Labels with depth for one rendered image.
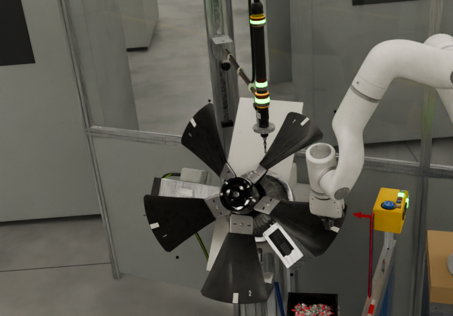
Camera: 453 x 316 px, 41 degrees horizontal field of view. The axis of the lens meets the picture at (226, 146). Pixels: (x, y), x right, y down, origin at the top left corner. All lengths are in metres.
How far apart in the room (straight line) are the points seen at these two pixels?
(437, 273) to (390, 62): 0.76
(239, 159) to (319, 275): 0.98
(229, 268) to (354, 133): 0.66
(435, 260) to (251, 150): 0.78
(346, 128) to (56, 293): 2.49
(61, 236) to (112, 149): 1.20
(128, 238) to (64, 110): 0.98
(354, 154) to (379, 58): 0.26
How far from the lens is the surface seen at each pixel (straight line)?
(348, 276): 3.05
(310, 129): 2.03
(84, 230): 4.26
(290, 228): 1.96
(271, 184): 2.15
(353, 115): 1.65
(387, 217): 2.21
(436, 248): 2.16
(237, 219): 2.05
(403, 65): 1.62
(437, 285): 2.02
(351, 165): 1.66
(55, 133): 4.06
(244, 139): 2.35
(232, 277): 2.03
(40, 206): 4.36
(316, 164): 1.70
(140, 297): 3.58
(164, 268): 3.50
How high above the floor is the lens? 2.25
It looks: 26 degrees down
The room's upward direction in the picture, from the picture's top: 5 degrees counter-clockwise
